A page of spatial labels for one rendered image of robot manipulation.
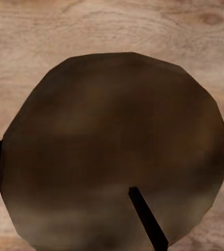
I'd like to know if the pillar candle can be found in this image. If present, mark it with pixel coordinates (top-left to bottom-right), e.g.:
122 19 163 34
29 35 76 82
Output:
0 52 224 251

